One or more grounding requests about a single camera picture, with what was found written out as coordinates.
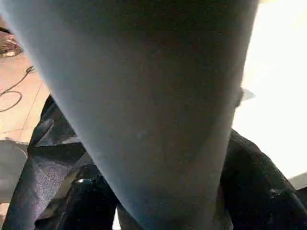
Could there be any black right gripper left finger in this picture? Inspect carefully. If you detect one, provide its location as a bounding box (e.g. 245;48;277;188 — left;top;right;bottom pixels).
35;165;118;230

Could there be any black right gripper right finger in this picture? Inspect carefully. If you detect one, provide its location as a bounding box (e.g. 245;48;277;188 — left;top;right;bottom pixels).
219;129;307;230

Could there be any white plastic table top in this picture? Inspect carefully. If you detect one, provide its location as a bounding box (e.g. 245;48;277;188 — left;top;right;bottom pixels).
231;0;307;190

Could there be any white plastic table leg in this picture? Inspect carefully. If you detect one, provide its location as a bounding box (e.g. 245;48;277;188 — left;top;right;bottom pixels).
0;0;262;230

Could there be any black floor cable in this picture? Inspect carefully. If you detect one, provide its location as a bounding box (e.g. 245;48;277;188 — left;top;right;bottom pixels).
0;66;36;113

